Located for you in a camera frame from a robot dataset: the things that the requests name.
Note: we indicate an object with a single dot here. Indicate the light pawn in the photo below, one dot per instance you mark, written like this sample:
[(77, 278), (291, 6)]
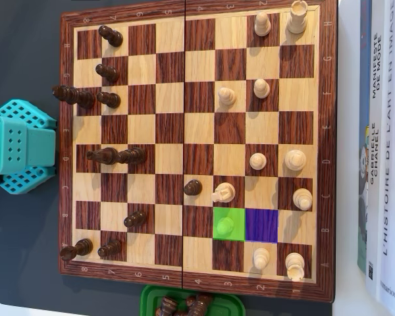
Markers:
[(261, 89), (227, 96), (262, 24), (257, 161), (260, 257), (224, 226)]

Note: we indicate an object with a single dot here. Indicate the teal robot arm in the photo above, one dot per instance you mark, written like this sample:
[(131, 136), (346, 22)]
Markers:
[(36, 145)]

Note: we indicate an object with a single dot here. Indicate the teal perforated robot base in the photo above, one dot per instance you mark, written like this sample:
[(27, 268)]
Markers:
[(19, 110)]

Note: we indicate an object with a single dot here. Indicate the tall dark chess piece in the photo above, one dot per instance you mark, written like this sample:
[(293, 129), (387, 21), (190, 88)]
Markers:
[(77, 97)]

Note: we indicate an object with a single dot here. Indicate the captured dark chess piece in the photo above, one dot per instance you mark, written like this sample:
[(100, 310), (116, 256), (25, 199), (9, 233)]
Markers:
[(200, 304), (160, 311), (191, 301), (168, 304)]

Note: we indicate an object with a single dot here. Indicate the wooden folding chessboard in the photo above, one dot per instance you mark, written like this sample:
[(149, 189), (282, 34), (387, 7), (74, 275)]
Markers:
[(197, 131)]

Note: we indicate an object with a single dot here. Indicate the dark pawn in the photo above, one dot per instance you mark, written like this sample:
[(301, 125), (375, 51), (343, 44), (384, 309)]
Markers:
[(110, 248), (110, 99), (192, 188), (135, 219), (113, 37), (109, 73)]

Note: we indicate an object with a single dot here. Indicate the light knight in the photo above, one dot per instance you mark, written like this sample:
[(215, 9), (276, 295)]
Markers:
[(224, 192)]

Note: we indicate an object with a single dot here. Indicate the dark queen piece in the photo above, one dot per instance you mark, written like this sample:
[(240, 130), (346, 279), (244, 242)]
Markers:
[(105, 155)]

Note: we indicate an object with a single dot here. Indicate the light rook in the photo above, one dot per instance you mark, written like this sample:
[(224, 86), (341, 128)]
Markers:
[(297, 18), (295, 265)]

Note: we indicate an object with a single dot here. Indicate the green plastic tray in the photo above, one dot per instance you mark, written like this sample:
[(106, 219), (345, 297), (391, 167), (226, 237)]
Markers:
[(148, 299)]

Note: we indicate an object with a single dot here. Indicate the dark rook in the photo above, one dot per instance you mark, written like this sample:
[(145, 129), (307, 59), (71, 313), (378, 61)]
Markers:
[(77, 249)]

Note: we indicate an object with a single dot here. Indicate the Gabrielle Chanel book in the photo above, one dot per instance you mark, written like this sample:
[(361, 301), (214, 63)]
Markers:
[(375, 98)]

